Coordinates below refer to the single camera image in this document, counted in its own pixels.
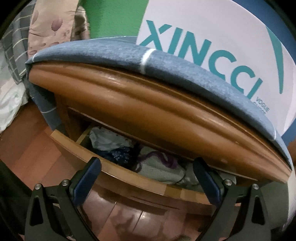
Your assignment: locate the grey plaid bedding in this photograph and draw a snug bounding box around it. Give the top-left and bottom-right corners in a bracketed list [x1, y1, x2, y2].
[1, 1, 36, 84]

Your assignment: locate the blue checked cloth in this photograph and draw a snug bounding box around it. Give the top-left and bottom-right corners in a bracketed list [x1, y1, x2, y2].
[25, 39, 292, 167]

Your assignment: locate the white patterned sheet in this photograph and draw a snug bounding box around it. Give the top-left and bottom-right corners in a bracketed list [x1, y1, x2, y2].
[0, 45, 28, 133]

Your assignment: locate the white XINCCI shoe box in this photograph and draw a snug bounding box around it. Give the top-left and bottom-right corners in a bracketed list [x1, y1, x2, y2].
[137, 0, 295, 134]

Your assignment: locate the pink floral curtain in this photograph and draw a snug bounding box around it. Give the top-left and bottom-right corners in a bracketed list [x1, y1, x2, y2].
[28, 0, 90, 58]

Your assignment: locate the wooden nightstand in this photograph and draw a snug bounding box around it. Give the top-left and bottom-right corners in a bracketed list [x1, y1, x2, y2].
[29, 61, 292, 183]

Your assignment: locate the navy floral underwear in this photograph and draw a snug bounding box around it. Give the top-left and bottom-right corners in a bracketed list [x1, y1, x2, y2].
[97, 147, 140, 171]

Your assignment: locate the grey white underwear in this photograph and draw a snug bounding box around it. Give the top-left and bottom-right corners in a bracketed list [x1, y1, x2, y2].
[135, 147, 202, 192]

